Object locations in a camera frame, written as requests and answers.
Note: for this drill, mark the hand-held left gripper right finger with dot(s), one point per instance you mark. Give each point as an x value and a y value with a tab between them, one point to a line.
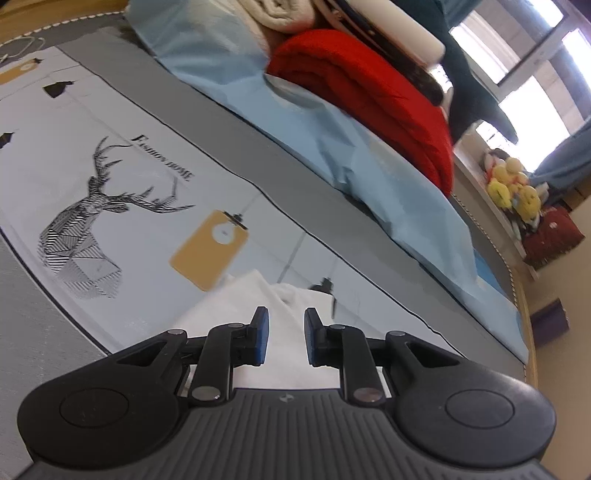
312	340

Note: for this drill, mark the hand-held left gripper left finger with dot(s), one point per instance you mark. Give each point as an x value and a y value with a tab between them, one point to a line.
261	339

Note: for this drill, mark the white garment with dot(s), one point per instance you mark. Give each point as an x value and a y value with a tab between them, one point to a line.
272	314

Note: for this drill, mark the light blue sheet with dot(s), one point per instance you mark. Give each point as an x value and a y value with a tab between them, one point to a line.
369	175

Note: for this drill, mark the grey deer print bed sheet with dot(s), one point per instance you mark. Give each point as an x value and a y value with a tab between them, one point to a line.
138	194

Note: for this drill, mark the white window sill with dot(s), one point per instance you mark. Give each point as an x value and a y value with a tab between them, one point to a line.
480	184

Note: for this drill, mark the yellow plush toy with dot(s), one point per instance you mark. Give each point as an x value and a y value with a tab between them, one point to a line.
528	198
502	188

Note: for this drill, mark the red folded blanket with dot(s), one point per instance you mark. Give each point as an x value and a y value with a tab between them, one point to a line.
364	92

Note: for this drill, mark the dark red cushion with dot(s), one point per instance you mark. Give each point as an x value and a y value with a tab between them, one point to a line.
554	235

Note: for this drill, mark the dark teal shark plush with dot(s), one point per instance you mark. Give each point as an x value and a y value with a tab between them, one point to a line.
471	92

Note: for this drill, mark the blue curtain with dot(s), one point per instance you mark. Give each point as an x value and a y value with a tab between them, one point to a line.
565	170

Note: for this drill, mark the cream folded blanket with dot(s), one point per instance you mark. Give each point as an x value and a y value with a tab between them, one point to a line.
281	14

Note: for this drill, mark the white folded quilt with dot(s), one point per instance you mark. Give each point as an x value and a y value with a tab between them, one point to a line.
397	23

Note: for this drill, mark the window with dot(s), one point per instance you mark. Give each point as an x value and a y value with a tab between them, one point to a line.
521	50

